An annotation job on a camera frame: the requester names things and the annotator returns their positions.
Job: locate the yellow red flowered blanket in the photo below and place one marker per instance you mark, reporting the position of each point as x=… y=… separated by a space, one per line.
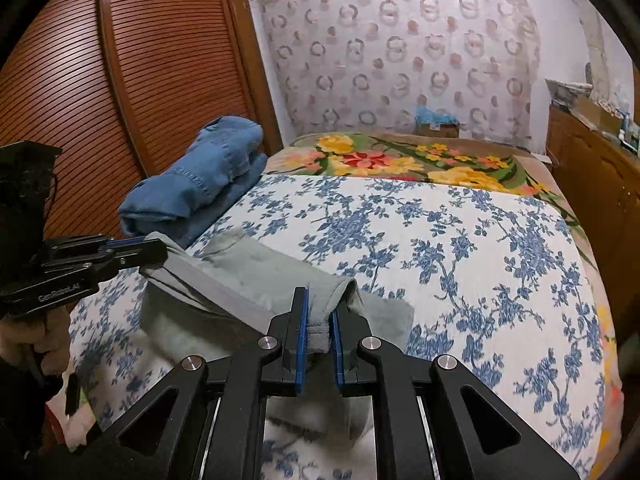
x=370 y=160

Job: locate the row of toiletry bottles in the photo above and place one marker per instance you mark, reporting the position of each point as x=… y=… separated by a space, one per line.
x=631 y=132

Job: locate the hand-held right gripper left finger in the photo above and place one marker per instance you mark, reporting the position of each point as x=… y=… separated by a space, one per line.
x=300 y=340

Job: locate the patterned storage box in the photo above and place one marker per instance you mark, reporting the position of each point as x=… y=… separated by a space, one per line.
x=567 y=91

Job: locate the wooden sideboard cabinet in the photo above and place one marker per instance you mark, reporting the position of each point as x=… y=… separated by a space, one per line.
x=595 y=180

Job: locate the brown slatted wardrobe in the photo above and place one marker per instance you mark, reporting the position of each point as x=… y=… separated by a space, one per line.
x=150 y=60

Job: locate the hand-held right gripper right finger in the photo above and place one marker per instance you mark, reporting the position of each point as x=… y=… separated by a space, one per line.
x=336 y=355

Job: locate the folded blue jeans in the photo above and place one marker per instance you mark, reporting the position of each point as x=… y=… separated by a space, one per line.
x=210 y=170

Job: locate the grey pants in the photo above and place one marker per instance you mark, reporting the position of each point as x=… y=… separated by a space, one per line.
x=225 y=280

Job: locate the blue plastic bag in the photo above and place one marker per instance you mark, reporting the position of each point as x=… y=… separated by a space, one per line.
x=432 y=115

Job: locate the open cardboard box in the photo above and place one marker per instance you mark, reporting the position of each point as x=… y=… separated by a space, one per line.
x=597 y=115

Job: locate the blue floral bed sheet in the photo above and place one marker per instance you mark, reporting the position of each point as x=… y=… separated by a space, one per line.
x=425 y=240

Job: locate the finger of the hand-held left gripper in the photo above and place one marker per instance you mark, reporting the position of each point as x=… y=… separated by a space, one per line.
x=140 y=257
x=125 y=243

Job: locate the tied beige curtain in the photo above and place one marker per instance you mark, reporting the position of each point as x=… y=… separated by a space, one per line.
x=597 y=60

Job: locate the person's left hand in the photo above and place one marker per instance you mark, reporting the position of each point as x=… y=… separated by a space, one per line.
x=50 y=335

